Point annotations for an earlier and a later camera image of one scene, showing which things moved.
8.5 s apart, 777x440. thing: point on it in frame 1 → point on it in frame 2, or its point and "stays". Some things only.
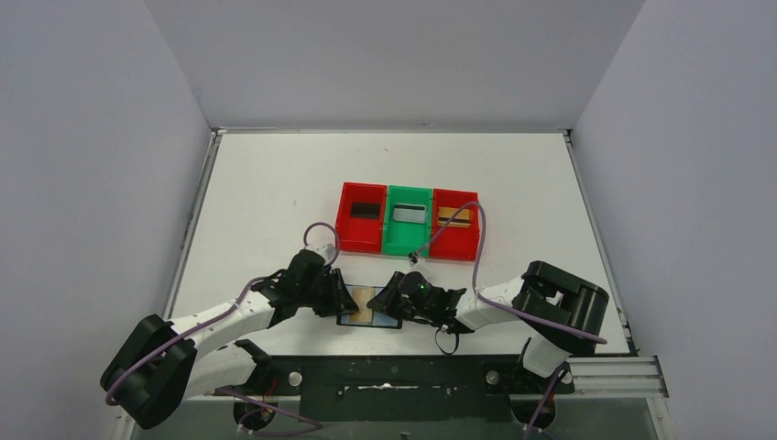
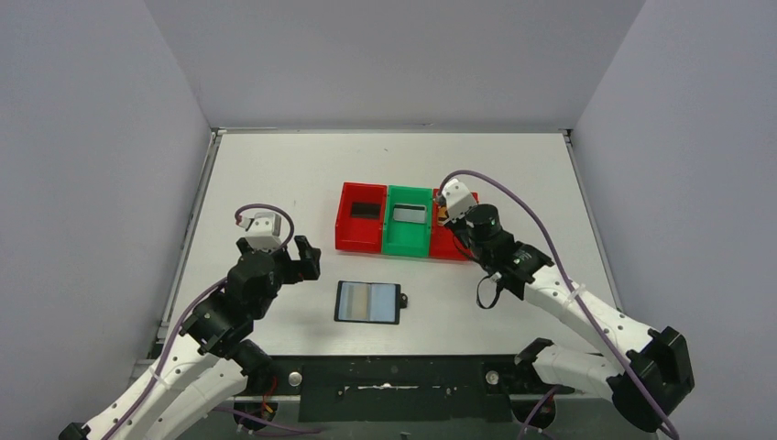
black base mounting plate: (411, 388) stays
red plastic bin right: (460, 239) stays
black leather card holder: (366, 316) stays
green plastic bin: (408, 221) stays
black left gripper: (331, 294) → (289, 262)
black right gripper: (387, 302) → (455, 227)
